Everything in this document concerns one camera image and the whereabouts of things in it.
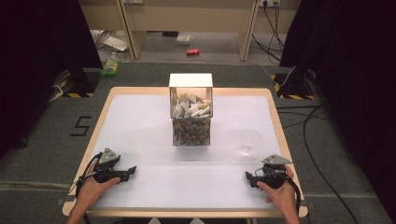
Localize pile of white packets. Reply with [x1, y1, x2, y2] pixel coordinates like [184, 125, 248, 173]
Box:
[172, 92, 212, 119]

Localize black floor cables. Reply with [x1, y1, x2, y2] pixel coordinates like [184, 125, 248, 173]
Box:
[276, 104, 362, 224]

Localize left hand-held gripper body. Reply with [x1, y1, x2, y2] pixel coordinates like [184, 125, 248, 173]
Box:
[92, 147, 131, 185]

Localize green plastic packet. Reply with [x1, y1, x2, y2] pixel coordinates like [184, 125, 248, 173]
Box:
[99, 58, 121, 77]

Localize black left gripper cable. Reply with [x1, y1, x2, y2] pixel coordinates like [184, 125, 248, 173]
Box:
[70, 151, 104, 200]

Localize clear glass cup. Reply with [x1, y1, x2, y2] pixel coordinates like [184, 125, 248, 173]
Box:
[238, 128, 262, 157]

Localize clear plastic bag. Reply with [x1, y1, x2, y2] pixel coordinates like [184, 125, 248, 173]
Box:
[175, 33, 194, 47]

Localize crumpled white plastic sheets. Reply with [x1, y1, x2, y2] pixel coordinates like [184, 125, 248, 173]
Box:
[89, 29, 132, 54]

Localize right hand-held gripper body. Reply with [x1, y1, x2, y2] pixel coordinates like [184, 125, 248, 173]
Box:
[252, 154, 294, 190]

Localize black base yellow-striped edge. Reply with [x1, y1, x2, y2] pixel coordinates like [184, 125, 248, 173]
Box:
[58, 68, 101, 99]
[270, 72, 316, 101]

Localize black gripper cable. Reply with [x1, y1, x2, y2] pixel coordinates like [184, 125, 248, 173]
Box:
[254, 166, 303, 217]
[70, 151, 104, 200]

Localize black curtain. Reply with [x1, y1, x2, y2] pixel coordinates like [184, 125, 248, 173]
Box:
[0, 0, 105, 160]
[278, 0, 396, 217]

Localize person's left hand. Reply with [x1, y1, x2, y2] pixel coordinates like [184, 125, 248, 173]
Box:
[75, 159, 121, 214]

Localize person's right hand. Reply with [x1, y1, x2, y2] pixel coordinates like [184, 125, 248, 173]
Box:
[256, 163, 297, 217]

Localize clear two-tier box white lid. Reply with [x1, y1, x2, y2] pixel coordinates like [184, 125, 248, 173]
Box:
[168, 72, 215, 147]

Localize pile of brown packets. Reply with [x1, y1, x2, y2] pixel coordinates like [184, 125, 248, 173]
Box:
[173, 119, 211, 147]

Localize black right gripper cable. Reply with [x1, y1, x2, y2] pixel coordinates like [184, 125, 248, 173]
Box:
[254, 166, 303, 217]

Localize black power cables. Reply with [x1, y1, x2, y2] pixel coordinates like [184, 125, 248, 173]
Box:
[251, 2, 287, 63]

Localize white table mat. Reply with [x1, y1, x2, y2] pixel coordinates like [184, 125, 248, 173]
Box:
[91, 93, 283, 210]

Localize beige desk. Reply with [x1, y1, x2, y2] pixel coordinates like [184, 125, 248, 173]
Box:
[78, 0, 303, 63]

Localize light wooden table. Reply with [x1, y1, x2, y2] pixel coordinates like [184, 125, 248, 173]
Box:
[62, 86, 309, 219]

